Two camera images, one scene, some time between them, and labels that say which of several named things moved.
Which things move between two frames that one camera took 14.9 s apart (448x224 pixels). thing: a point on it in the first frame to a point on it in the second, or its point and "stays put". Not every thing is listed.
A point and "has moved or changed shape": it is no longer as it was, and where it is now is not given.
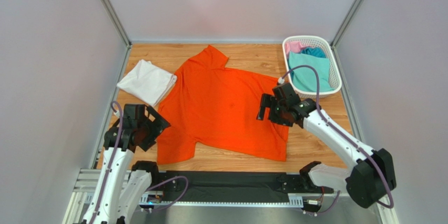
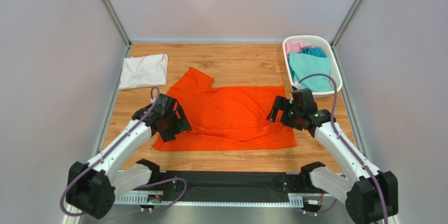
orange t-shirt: [209, 105] has moved or changed shape
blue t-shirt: [314, 51] stays put
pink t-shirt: [295, 46] stays put
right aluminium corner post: [353, 10] stays put
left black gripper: [159, 125] to [182, 123]
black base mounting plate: [233, 186] stays put
